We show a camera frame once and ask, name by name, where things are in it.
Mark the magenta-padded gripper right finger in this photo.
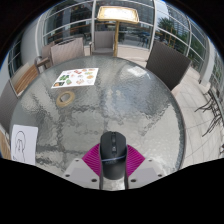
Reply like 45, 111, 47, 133
124, 143, 165, 190

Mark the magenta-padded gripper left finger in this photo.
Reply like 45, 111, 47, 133
62, 143, 102, 190

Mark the black computer mouse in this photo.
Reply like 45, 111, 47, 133
99, 131, 128, 183

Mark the white mouse pad with drawing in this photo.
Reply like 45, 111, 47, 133
10, 124, 39, 166

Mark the beige tape roll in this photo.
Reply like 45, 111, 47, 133
55, 90, 76, 108

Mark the colourful picture menu card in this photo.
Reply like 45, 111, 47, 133
50, 67, 100, 89

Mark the wooden slatted bench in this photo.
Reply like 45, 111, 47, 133
0, 129, 11, 159
9, 63, 40, 96

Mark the group of metal folding chairs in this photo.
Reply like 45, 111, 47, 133
194, 86, 224, 138

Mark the golden menu stand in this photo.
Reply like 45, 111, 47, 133
96, 5, 140, 58

